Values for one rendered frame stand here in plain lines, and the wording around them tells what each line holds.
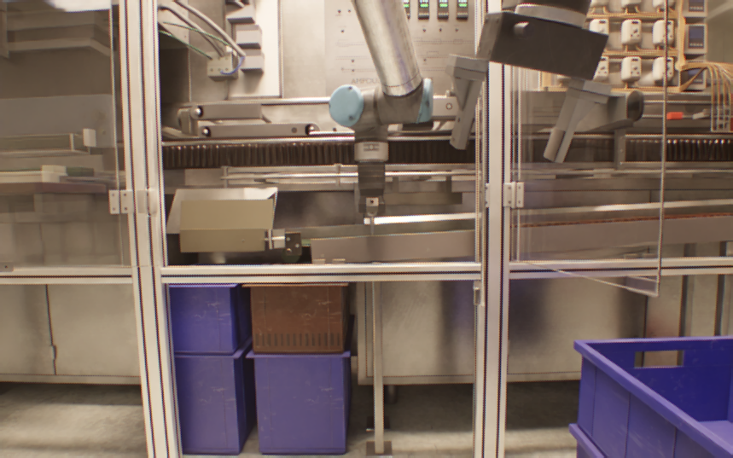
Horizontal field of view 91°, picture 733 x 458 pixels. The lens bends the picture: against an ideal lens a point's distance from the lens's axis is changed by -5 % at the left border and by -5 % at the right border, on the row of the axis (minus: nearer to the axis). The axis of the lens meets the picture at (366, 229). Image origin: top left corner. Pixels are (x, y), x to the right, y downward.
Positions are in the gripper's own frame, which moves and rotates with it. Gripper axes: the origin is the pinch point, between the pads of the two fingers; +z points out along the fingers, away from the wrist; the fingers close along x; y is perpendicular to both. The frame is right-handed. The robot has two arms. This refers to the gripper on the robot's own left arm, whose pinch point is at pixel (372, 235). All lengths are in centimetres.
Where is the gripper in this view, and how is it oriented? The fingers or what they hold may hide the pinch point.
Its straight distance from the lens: 105.1
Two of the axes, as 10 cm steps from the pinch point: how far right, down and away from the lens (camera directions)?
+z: 0.2, 10.0, 0.8
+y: -0.1, 0.8, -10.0
